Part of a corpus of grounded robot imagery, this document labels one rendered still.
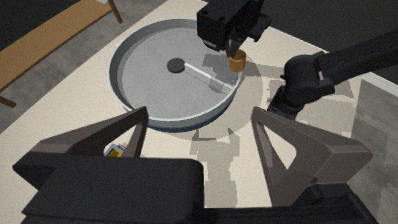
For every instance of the yellow bin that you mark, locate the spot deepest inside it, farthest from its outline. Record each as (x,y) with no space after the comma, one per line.
(114,153)

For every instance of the bronze bushing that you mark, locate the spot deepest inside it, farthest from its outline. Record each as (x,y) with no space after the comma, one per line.
(237,64)

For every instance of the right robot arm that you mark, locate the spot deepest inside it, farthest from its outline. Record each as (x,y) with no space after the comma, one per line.
(301,73)

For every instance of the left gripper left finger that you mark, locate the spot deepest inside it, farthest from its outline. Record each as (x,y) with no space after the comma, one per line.
(92,139)

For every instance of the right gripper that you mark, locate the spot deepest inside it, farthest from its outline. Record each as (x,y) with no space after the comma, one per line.
(239,36)

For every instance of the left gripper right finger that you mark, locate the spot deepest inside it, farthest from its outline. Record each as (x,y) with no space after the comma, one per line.
(322,157)

